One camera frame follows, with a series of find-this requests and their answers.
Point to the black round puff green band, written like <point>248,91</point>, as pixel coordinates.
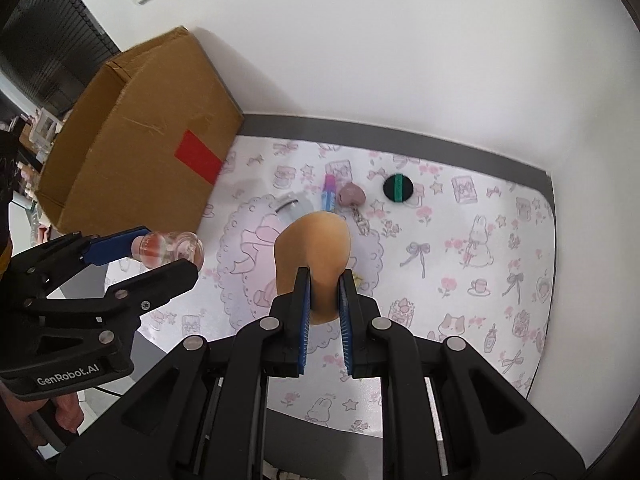
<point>398,188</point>

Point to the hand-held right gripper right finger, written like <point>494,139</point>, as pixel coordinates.
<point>345,321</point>

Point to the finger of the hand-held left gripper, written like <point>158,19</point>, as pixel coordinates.
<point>107,249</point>
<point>160,285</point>

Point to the pink printed table mat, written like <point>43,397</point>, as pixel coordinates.
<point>450,220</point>

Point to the tan oval pad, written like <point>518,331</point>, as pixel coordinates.
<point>312,255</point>

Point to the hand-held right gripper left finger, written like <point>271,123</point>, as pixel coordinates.
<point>301,321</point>

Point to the clear glass jar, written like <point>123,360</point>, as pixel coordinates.
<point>172,251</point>

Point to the dark slatted blind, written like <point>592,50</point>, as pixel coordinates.
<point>45,35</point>

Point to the pink and blue small bottle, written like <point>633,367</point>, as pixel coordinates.
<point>329,192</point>

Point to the person's left hand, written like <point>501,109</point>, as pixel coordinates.
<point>67,412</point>

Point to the background shelf clutter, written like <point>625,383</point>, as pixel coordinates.
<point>35,160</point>

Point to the brown cardboard box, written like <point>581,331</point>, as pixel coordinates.
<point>140,125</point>

